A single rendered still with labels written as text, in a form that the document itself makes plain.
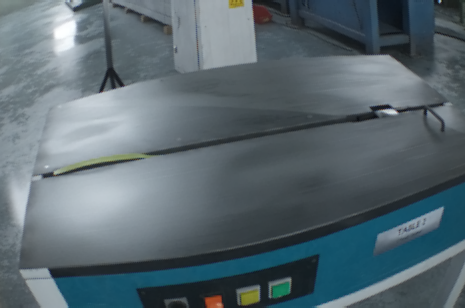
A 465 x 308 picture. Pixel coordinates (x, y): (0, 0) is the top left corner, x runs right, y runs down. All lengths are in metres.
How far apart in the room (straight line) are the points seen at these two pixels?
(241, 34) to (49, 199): 2.23
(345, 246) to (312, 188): 0.10
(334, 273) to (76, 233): 0.38
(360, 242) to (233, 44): 2.24
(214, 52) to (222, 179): 2.10
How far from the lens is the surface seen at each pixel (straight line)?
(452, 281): 1.05
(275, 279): 0.63
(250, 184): 0.67
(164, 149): 0.77
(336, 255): 0.66
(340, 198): 0.64
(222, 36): 2.75
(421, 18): 4.13
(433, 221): 0.76
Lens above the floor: 1.11
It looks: 30 degrees down
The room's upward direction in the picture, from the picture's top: 4 degrees counter-clockwise
